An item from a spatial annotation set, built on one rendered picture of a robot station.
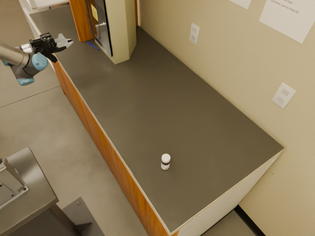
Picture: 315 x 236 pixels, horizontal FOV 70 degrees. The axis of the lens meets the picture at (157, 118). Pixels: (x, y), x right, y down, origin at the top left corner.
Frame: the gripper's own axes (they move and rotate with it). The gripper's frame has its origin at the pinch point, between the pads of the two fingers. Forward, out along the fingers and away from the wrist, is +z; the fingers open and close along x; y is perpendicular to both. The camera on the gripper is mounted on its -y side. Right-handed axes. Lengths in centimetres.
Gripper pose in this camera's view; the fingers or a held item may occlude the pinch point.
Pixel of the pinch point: (70, 42)
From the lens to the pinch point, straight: 145.1
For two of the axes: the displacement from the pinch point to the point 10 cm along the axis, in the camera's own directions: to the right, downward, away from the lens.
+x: -5.6, -6.5, 5.2
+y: 0.3, -6.4, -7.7
